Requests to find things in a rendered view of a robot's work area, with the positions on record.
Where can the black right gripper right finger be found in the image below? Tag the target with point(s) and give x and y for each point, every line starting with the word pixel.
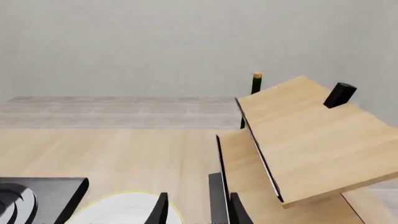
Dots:
pixel 238 212

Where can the wooden two-tier rack, black frame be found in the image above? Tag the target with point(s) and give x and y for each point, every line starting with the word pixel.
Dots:
pixel 311 144

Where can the flat black stove plate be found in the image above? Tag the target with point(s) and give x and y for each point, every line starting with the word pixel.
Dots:
pixel 62 187

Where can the white plate with yellow rim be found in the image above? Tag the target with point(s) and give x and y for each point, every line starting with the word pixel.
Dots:
pixel 124 208

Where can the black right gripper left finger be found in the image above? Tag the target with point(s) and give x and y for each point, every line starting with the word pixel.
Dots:
pixel 160 210

